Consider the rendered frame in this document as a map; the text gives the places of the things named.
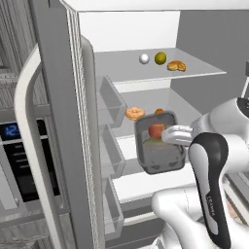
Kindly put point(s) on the clear fridge door bin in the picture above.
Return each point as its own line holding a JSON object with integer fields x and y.
{"x": 113, "y": 210}
{"x": 113, "y": 155}
{"x": 112, "y": 103}

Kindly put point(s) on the grey tupperware container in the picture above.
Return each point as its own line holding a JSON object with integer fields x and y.
{"x": 162, "y": 157}

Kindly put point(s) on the black oven with blue display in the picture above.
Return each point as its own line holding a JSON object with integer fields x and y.
{"x": 19, "y": 168}

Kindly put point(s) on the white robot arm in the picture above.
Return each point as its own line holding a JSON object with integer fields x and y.
{"x": 207, "y": 223}

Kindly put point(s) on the olive green lime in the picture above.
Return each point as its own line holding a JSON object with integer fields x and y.
{"x": 160, "y": 58}

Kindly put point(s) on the golden brown croissant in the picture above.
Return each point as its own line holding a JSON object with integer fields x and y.
{"x": 176, "y": 65}

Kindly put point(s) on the small orange fruit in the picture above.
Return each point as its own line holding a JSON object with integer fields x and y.
{"x": 159, "y": 111}

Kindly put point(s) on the glass fridge shelf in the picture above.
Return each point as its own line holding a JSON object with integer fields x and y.
{"x": 126, "y": 66}
{"x": 155, "y": 99}
{"x": 146, "y": 186}

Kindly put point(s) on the grey fridge body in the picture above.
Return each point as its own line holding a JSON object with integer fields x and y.
{"x": 129, "y": 29}

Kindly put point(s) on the white egg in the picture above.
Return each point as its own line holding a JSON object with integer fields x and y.
{"x": 144, "y": 58}

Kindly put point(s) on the glazed orange donut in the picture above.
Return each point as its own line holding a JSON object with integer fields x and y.
{"x": 135, "y": 113}

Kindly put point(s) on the grey fridge door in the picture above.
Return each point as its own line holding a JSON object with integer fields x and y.
{"x": 61, "y": 107}

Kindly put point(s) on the red apple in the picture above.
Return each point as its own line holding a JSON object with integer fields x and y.
{"x": 156, "y": 130}

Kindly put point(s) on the grey wall cupboards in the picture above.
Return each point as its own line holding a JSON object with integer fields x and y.
{"x": 13, "y": 48}

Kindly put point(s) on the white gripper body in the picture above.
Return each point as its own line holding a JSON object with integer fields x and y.
{"x": 176, "y": 135}

